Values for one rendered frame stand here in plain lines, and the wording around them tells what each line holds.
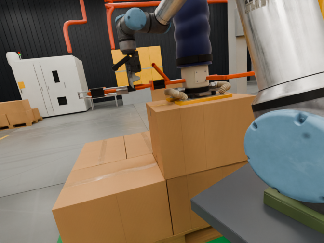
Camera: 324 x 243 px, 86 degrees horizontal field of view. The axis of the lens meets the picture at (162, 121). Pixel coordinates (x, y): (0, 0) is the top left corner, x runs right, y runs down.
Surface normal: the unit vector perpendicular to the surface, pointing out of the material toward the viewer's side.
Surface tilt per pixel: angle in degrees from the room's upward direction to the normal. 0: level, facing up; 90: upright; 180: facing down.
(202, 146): 90
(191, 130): 90
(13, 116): 90
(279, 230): 0
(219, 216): 0
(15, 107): 90
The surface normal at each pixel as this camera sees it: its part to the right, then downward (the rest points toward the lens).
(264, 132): -0.84, 0.27
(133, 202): 0.25, 0.22
